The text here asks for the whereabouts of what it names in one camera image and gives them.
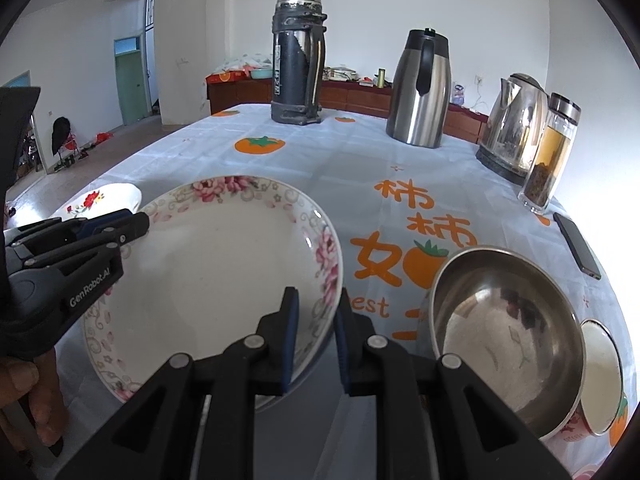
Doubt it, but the glass tea bottle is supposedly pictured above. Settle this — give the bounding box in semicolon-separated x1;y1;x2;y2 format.
517;92;582;213

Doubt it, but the green door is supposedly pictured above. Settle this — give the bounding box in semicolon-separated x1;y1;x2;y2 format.
114;52;149;125

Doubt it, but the stainless steel electric kettle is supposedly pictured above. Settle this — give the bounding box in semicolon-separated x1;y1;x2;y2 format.
475;73;551;186

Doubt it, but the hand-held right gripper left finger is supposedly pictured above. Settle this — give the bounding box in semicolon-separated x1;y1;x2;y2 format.
55;287;301;480

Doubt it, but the black bag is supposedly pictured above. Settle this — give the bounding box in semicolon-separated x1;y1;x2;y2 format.
52;117;74;157

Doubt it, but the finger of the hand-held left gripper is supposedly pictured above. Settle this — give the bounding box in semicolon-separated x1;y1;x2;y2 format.
10;212;151;272
4;210;137;250

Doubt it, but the white plate with red flowers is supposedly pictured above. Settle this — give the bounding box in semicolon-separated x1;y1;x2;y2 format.
50;183;142;221

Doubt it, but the pink floral plate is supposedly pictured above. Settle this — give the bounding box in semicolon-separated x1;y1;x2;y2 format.
82;175;344;403

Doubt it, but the black smartphone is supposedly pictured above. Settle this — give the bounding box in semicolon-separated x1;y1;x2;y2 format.
552;212;602;280

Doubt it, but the dark worn thermos flask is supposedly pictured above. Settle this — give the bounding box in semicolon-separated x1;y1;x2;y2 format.
270;0;329;125

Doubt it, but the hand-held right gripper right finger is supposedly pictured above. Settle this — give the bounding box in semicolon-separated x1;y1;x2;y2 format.
334;287;571;480

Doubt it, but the brown wooden cabinet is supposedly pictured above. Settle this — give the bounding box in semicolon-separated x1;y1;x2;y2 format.
206;72;490;143

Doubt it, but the white enamel lid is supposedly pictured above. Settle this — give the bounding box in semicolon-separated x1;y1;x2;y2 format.
542;319;626;453

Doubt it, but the floral cloth pile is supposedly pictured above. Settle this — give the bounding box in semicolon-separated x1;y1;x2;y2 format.
215;52;273;73

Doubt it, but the stainless steel bowl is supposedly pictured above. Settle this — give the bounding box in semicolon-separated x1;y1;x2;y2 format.
427;246;587;441

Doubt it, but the steel carafe with black handle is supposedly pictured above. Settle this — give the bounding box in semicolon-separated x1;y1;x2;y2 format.
386;28;453;149

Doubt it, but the person's left hand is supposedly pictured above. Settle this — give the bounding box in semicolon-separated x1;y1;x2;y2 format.
0;347;67;453

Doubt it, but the persimmon print tablecloth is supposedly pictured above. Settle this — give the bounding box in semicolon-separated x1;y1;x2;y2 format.
50;103;640;480

